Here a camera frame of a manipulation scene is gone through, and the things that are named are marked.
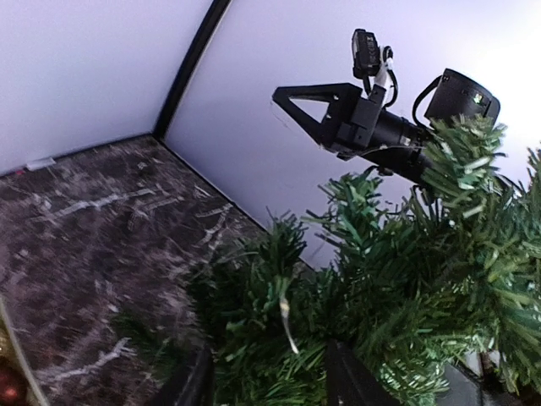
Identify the beige plastic basket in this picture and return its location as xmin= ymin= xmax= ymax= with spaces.
xmin=1 ymin=297 xmax=50 ymax=406

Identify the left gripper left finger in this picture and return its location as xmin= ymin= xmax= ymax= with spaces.
xmin=165 ymin=344 xmax=214 ymax=405

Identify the red ball ornament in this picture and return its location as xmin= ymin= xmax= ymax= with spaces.
xmin=0 ymin=365 xmax=27 ymax=405

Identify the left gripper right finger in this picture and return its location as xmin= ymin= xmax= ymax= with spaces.
xmin=325 ymin=340 xmax=400 ymax=406

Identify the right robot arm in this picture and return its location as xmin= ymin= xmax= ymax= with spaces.
xmin=272 ymin=69 xmax=500 ymax=186

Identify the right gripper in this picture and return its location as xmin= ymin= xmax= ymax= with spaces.
xmin=272 ymin=83 xmax=380 ymax=160

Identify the small green christmas tree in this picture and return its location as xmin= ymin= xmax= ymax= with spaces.
xmin=114 ymin=118 xmax=540 ymax=405

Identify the right black frame post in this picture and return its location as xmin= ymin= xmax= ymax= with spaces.
xmin=152 ymin=0 xmax=232 ymax=140

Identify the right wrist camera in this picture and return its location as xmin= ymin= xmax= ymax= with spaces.
xmin=352 ymin=29 xmax=398 ymax=108

